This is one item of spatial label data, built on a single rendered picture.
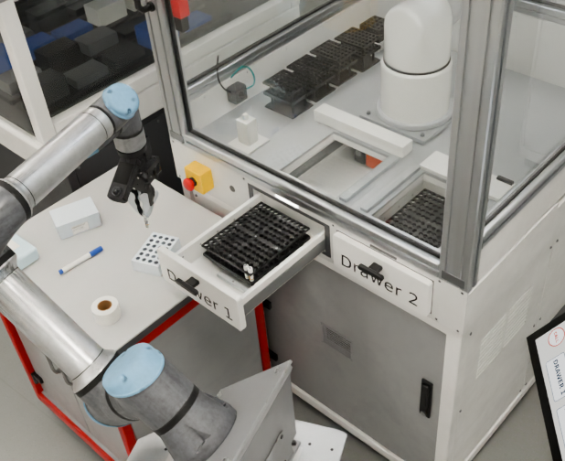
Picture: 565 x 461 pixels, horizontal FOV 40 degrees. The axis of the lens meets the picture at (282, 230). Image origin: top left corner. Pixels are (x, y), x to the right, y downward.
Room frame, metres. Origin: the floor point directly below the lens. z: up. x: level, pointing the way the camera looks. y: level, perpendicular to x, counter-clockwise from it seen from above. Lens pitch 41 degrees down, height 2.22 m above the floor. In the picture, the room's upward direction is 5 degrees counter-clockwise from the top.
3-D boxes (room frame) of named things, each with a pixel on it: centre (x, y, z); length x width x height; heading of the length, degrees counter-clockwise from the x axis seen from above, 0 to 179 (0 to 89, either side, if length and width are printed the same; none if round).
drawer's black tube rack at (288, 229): (1.50, 0.07, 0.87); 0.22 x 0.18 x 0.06; 134
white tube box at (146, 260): (1.60, 0.35, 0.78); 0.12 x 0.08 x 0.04; 155
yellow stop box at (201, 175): (1.80, 0.23, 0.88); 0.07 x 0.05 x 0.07; 44
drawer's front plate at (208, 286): (1.36, 0.21, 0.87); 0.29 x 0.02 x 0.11; 44
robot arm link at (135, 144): (1.56, 0.35, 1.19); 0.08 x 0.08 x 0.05
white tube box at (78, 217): (1.78, 0.60, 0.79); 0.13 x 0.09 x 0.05; 114
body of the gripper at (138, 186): (1.57, 0.34, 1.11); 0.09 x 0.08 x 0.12; 155
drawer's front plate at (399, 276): (1.35, -0.23, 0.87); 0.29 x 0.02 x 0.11; 44
